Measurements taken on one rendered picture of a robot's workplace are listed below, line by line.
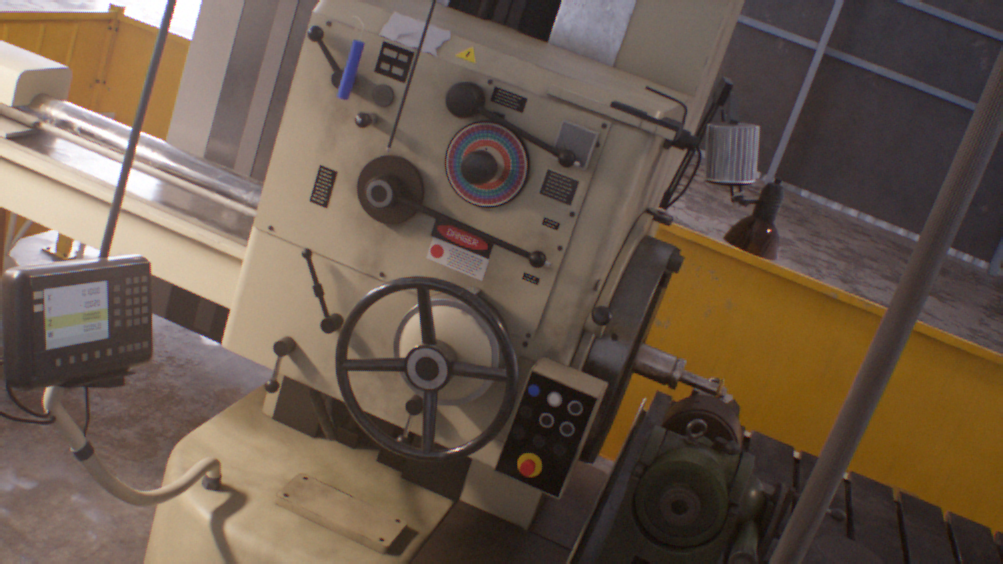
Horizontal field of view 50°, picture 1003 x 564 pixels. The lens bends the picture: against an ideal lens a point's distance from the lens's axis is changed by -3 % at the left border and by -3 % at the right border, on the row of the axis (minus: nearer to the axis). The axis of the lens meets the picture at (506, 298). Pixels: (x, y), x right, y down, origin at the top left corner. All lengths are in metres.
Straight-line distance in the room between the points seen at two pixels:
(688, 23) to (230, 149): 1.33
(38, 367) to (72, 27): 3.26
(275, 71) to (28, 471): 1.67
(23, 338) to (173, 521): 0.94
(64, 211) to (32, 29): 2.06
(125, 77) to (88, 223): 2.51
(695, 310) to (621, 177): 2.56
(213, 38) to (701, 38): 1.36
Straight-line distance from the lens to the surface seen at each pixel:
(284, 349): 2.52
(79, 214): 3.13
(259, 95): 3.23
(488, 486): 3.23
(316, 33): 2.37
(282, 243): 2.51
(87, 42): 5.47
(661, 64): 2.88
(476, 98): 2.24
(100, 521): 3.86
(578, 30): 2.91
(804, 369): 4.81
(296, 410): 3.36
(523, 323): 2.35
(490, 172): 2.22
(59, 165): 3.14
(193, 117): 3.34
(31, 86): 3.23
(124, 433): 4.38
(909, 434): 4.92
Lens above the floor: 2.15
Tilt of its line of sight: 18 degrees down
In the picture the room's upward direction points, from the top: 19 degrees clockwise
